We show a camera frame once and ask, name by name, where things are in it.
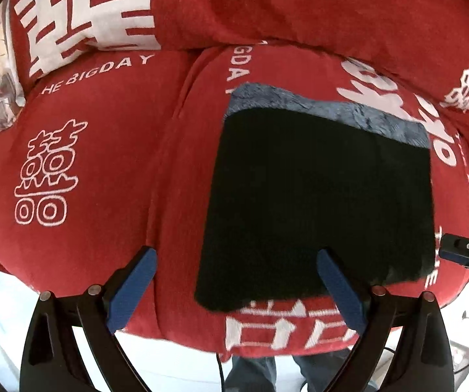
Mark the red folded quilt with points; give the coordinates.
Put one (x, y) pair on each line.
(424, 43)

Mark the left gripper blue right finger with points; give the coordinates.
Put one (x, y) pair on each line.
(422, 359)

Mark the person's left jeans leg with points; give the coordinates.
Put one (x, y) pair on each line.
(252, 375)

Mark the black pants with grey waistband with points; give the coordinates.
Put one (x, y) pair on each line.
(295, 176)

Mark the person's right jeans leg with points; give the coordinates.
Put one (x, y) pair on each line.
(318, 370)

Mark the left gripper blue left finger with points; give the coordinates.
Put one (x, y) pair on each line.
(51, 359)

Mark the red bedspread with white characters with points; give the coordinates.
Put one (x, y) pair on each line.
(117, 151)

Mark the person's jeans leg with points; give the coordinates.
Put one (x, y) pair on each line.
(252, 375)
(318, 370)

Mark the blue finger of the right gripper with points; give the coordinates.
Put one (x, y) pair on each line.
(454, 243)
(460, 257)

